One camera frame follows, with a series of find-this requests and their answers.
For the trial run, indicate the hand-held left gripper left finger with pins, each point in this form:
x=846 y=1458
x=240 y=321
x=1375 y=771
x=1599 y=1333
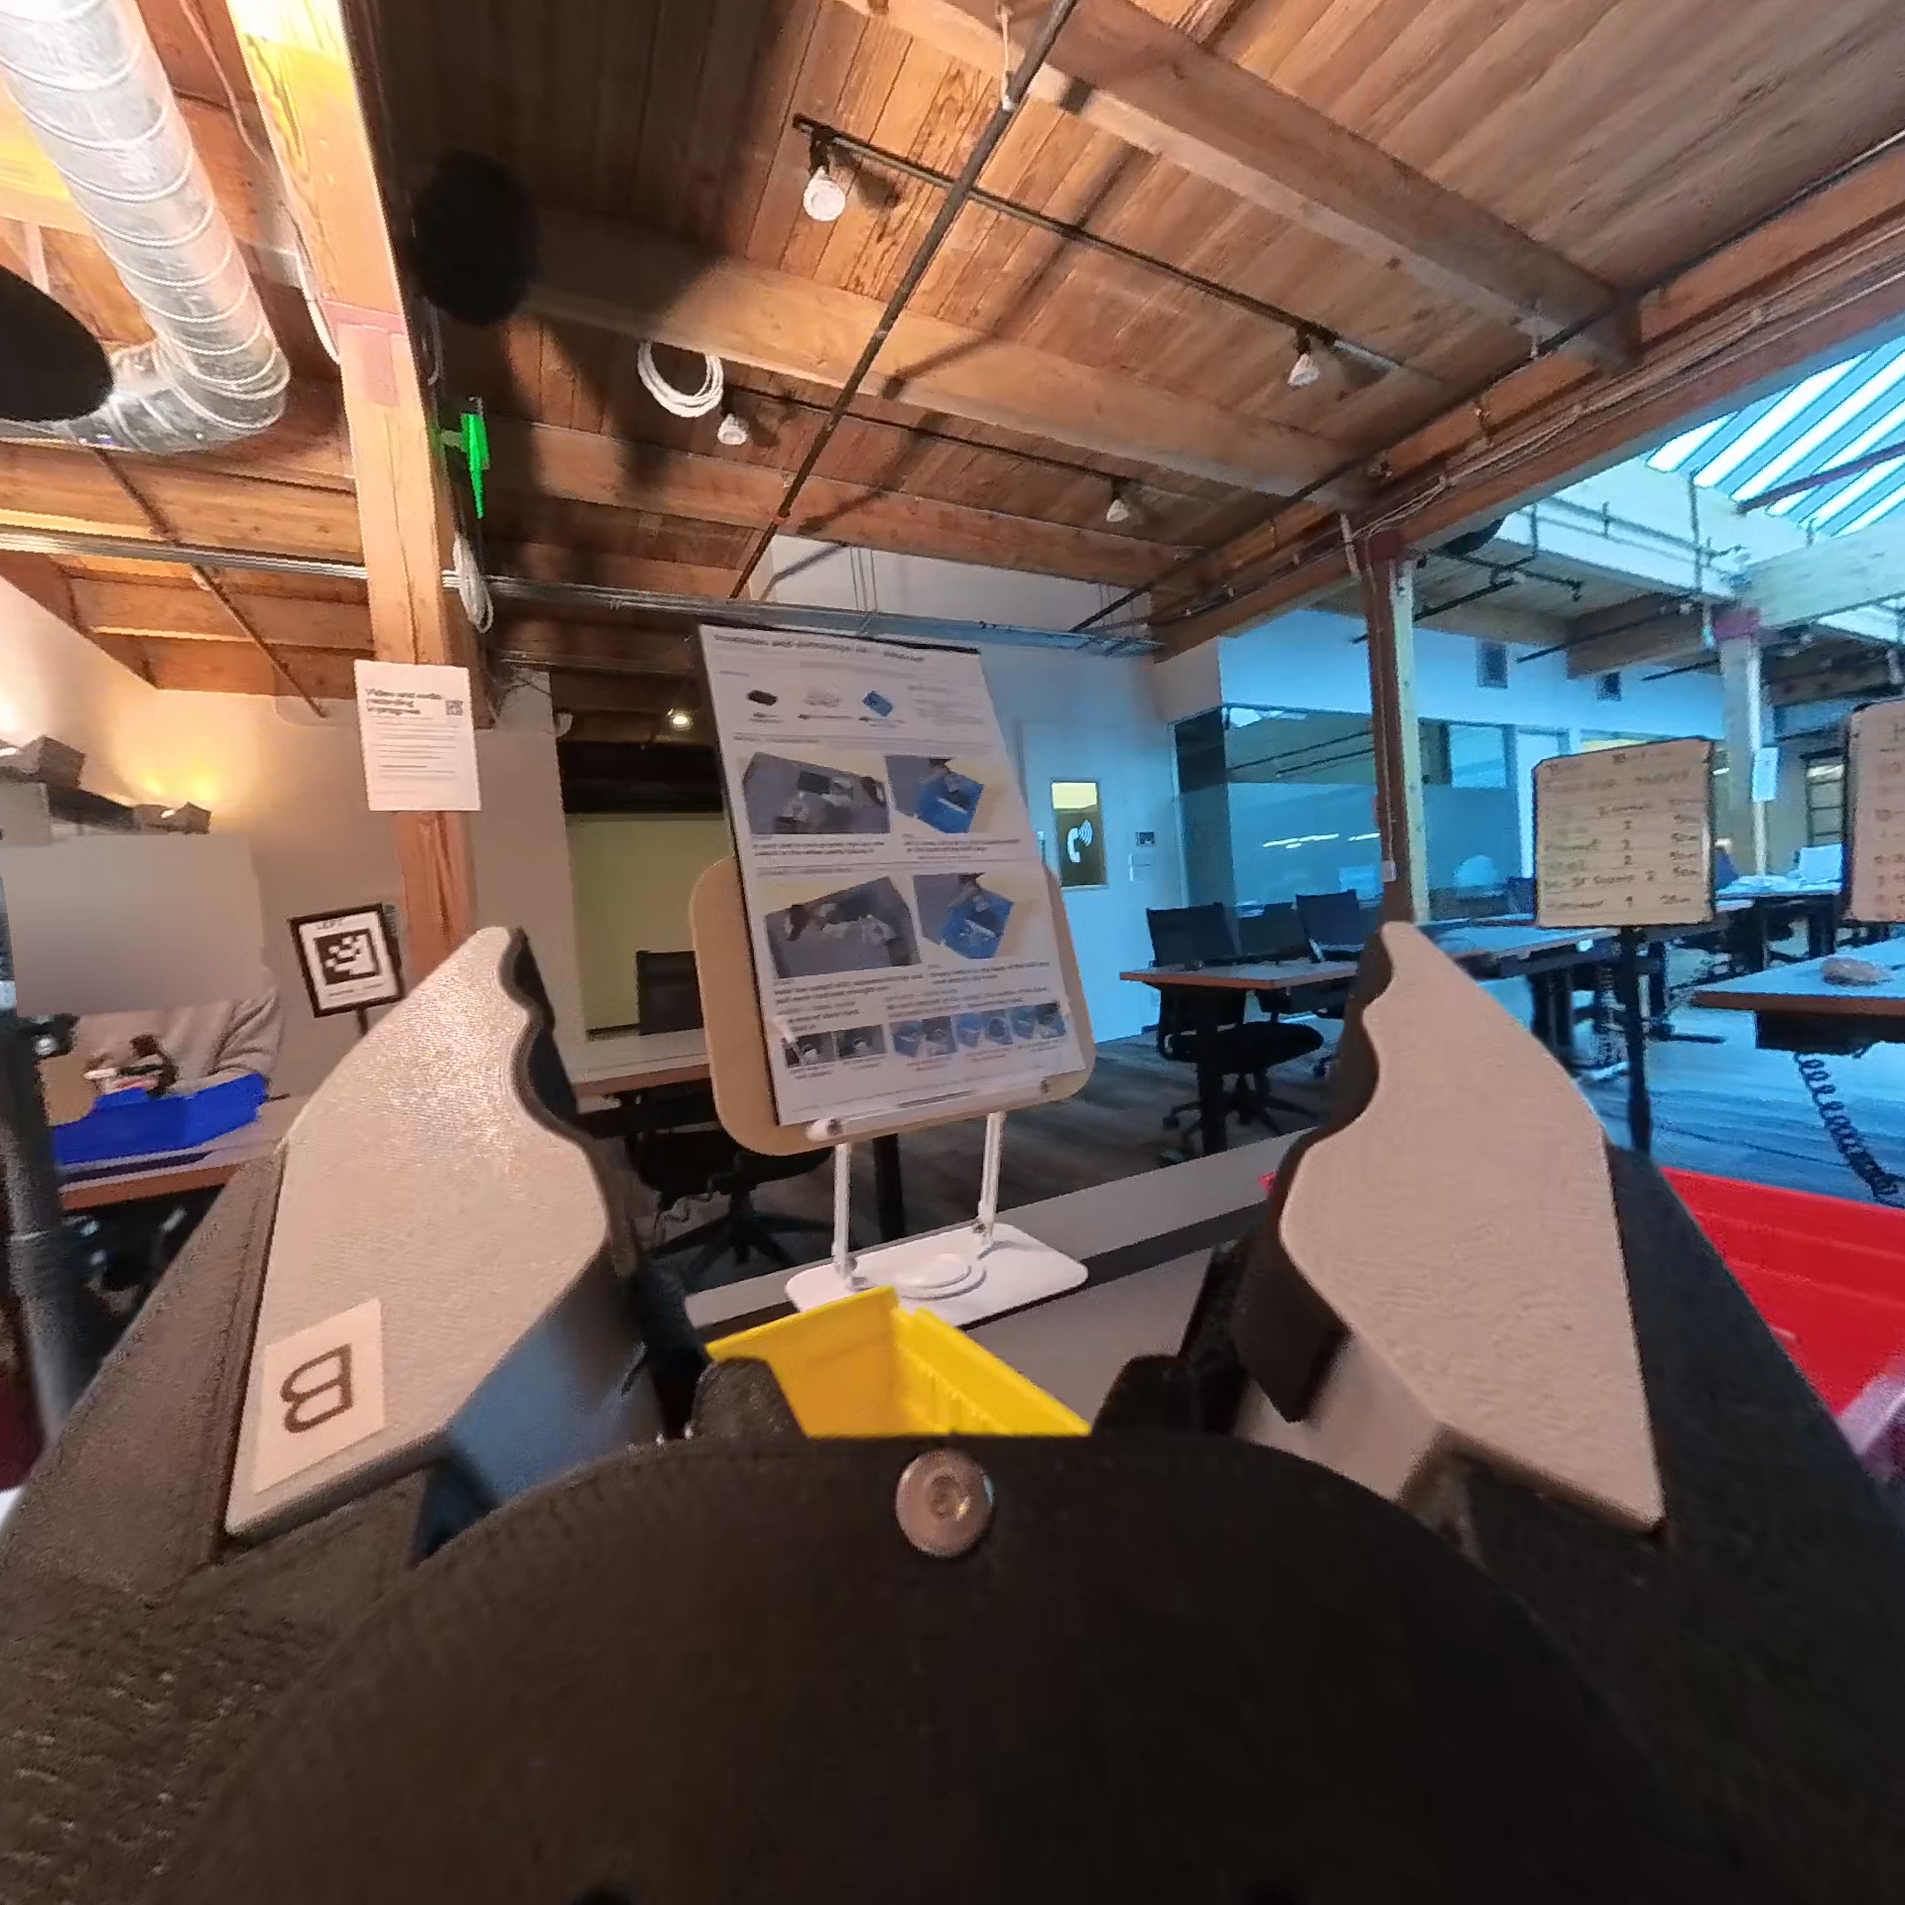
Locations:
x=418 y=1191

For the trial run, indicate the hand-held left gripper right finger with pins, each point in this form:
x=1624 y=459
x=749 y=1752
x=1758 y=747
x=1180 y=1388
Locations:
x=1473 y=1234

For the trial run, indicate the yellow plastic bin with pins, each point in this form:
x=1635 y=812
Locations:
x=895 y=1371

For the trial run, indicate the black framed marker sign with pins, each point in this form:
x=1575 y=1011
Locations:
x=347 y=961

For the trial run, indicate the blue plastic bin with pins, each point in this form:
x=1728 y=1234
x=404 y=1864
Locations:
x=163 y=1119

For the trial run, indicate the red plastic bin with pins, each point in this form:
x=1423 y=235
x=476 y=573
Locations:
x=1786 y=1266

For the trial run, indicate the black office chair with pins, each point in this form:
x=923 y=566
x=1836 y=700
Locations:
x=1325 y=923
x=1197 y=952

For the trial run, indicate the tan wooden display board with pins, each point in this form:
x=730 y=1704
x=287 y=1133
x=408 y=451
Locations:
x=721 y=1027

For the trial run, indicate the wooden top office desk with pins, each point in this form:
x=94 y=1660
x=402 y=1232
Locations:
x=1235 y=975
x=1801 y=997

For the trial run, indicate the black tripod pole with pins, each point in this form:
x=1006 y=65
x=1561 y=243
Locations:
x=36 y=1191

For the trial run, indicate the handwritten whiteboard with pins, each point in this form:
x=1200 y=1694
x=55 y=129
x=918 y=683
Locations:
x=1878 y=812
x=1621 y=832

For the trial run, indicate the white paper notice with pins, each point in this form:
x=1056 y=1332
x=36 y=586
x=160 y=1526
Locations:
x=418 y=737

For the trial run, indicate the white display stand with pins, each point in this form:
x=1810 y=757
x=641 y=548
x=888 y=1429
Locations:
x=954 y=1266

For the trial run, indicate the printed instruction sheet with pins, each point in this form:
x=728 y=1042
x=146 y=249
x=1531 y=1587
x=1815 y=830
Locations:
x=878 y=862

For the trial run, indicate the green exit sign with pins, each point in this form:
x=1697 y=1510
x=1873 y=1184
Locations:
x=473 y=455

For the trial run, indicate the glass skylight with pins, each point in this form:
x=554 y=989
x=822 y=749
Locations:
x=1801 y=431

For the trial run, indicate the black round speaker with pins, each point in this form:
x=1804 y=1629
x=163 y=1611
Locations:
x=473 y=238

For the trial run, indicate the phone symbol wall sign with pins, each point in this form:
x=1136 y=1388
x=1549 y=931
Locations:
x=1077 y=832

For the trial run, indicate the silver ventilation duct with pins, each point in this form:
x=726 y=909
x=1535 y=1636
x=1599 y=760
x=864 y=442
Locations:
x=163 y=223

